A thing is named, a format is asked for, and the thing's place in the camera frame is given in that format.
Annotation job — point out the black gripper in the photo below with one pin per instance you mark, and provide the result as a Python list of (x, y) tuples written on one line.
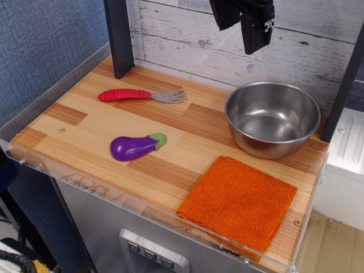
[(257, 21)]

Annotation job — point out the silver metal bowl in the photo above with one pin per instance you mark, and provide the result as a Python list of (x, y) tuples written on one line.
[(271, 120)]

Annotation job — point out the purple toy eggplant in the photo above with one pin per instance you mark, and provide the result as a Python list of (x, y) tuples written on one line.
[(124, 148)]

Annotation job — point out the orange knitted cloth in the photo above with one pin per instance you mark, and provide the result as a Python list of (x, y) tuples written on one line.
[(240, 203)]

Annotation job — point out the white ridged side appliance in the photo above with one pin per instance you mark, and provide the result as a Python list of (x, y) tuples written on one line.
[(339, 194)]

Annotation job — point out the silver button control panel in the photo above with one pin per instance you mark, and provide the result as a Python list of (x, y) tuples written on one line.
[(144, 255)]

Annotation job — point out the clear acrylic edge guard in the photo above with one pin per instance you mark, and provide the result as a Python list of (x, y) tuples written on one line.
[(155, 185)]

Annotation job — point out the black and yellow object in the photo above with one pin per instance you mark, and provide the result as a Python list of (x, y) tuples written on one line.
[(24, 263)]

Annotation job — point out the dark right frame post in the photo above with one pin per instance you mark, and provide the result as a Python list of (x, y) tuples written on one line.
[(344, 90)]

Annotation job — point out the dark frame post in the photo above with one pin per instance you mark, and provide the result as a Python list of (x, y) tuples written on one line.
[(344, 90), (119, 36)]

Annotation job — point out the dark left frame post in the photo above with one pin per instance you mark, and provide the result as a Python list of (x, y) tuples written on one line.
[(119, 36)]

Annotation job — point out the red handled toy fork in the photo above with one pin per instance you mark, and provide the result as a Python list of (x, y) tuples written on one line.
[(122, 94)]

